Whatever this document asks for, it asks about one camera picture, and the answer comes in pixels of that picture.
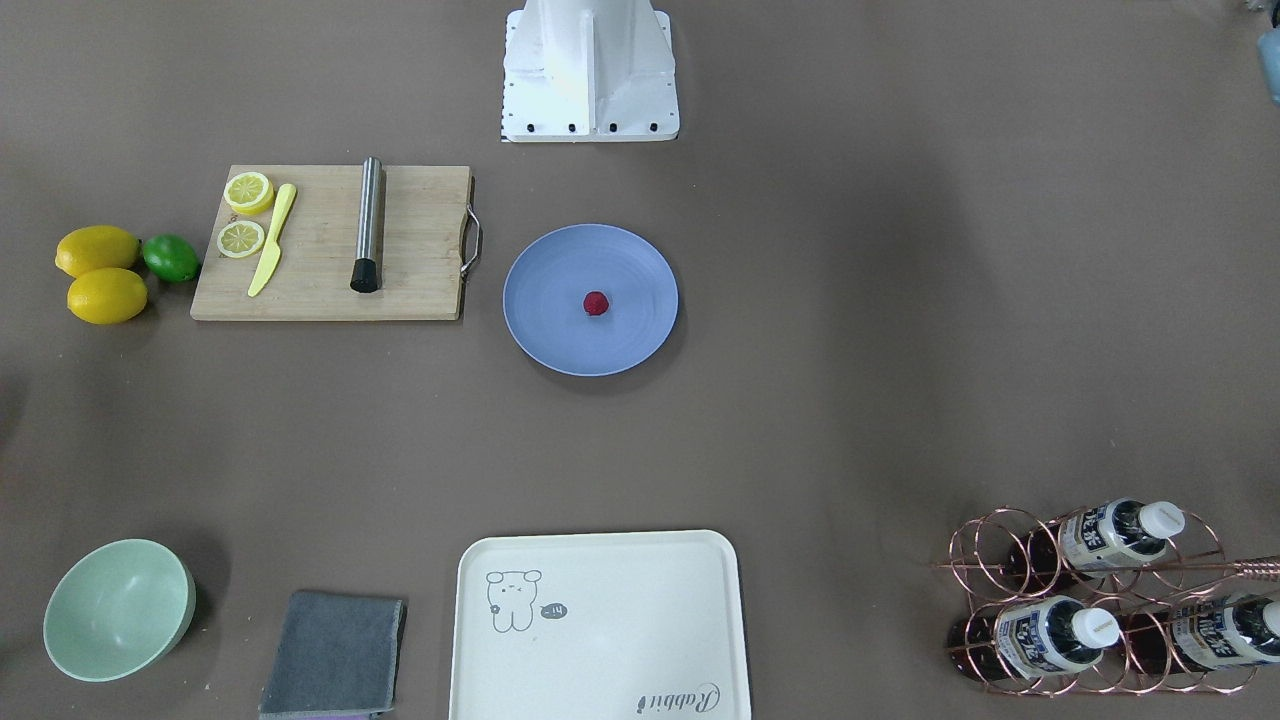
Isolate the red strawberry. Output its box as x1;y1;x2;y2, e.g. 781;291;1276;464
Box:
582;290;611;316

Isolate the blue plate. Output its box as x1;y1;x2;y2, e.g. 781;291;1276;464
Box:
503;224;678;377

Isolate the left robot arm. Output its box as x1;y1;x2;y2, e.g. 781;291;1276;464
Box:
1257;27;1280;106

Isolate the cream rabbit tray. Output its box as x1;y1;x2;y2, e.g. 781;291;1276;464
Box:
449;529;753;719

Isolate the steel muddler black cap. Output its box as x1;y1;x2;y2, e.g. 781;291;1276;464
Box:
349;156;385;293

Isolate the wooden cutting board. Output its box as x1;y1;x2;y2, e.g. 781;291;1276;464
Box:
191;164;477;322

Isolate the yellow plastic knife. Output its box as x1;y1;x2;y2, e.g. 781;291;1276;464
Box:
247;183;297;297

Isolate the lemon half back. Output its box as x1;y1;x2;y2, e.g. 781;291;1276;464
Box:
215;220;266;259

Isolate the lemon half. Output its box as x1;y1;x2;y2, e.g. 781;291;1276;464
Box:
215;220;266;259
221;170;276;217

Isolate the grey folded cloth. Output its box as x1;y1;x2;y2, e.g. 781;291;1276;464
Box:
259;591;404;719

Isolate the lemon half front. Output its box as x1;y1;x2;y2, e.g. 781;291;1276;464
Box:
221;170;276;217

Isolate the tea bottle one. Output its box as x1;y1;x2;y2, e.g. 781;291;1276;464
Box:
946;594;1121;683

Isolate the green lime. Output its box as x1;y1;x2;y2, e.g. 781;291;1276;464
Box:
141;234;201;283

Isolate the tea bottle three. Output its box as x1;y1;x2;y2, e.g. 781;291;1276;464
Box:
1002;498;1187;593

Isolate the yellow lemon far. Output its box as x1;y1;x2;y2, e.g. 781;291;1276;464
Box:
67;266;148;325

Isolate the yellow lemon near bowl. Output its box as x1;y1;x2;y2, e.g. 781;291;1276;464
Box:
54;225;141;278

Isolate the mint green bowl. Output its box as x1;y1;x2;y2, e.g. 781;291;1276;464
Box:
44;538;196;683

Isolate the tea bottle two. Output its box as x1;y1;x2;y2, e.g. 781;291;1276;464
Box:
1121;593;1279;675

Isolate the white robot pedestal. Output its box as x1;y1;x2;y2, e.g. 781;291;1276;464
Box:
500;1;681;143

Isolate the copper wire bottle rack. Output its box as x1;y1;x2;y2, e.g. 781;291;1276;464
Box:
936;506;1277;698

